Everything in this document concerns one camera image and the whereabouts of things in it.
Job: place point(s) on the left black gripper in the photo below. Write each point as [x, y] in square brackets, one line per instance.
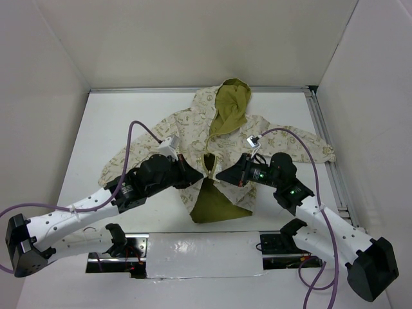
[188, 175]

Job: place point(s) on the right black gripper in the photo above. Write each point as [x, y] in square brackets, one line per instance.
[238, 173]

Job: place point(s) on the cream printed hooded jacket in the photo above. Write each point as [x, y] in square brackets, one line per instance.
[213, 135]

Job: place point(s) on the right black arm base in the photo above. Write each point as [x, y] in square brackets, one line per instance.
[280, 252]

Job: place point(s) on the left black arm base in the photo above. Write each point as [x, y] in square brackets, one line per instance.
[127, 254]

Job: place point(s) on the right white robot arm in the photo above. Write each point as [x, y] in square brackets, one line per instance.
[370, 263]

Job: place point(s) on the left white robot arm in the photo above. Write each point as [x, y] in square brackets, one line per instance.
[34, 243]

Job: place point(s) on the white foil tape panel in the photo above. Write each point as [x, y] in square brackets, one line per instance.
[203, 255]

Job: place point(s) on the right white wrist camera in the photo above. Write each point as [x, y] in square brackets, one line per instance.
[253, 142]

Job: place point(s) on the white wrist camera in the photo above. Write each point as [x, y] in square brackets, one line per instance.
[253, 142]
[169, 146]

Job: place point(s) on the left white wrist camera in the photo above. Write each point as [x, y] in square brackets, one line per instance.
[169, 146]

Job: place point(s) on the aluminium frame rail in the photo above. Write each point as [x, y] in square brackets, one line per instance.
[111, 115]

